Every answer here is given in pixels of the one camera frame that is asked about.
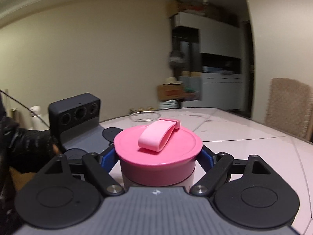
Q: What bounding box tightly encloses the Hello Kitty thermos jar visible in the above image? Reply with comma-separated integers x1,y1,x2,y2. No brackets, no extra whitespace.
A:
120,160,196,191

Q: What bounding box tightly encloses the pink jar lid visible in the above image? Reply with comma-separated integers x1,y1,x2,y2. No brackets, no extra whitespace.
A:
113,117,204,186

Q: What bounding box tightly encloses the person left hand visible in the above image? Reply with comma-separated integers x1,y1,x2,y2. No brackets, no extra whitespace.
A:
8,128,60,174

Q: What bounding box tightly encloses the clear dimpled glass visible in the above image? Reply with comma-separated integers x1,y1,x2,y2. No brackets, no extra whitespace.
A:
129,111,161,126

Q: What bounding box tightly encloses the white grey cabinet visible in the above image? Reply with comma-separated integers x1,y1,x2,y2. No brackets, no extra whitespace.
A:
170,12,244,110

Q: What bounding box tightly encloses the cardboard box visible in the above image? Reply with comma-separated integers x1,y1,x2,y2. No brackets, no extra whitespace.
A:
156,84,185,101

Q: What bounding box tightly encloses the straw hat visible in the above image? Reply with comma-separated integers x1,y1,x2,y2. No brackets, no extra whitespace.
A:
163,77,183,85

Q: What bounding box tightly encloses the hanging bag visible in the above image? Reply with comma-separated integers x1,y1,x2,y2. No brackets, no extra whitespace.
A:
169,50,185,67

